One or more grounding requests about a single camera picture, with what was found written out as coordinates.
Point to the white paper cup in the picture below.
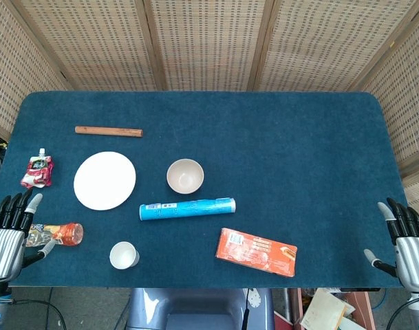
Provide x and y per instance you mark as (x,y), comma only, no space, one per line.
(123,256)

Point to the woven bamboo folding screen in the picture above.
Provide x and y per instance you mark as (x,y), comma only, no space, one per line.
(209,44)

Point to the red jelly drink pouch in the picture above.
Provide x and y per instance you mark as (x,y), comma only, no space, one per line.
(37,170)

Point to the orange cardboard box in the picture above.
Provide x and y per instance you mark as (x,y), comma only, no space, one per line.
(257,251)

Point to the wooden rolling pin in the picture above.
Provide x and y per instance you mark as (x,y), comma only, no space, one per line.
(109,131)

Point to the blue felt table cover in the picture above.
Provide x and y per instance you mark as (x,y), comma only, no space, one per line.
(264,154)

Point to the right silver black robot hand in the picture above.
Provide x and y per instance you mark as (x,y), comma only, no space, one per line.
(412,261)

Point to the blue cylindrical roll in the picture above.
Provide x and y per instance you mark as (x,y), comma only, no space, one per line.
(188,208)

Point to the orange drink plastic bottle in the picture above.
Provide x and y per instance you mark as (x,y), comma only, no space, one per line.
(66,234)

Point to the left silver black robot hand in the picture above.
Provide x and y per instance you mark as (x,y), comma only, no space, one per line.
(6,251)

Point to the white round plate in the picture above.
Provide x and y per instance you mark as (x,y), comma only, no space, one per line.
(104,180)

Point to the red storage box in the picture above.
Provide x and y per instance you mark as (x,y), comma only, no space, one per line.
(362,306)

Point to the grey-blue robot torso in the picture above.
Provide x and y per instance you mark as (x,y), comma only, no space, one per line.
(199,309)

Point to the beige bowl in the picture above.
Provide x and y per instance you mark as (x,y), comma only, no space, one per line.
(185,176)

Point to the white paper booklet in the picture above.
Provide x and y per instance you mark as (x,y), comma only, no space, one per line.
(322,309)

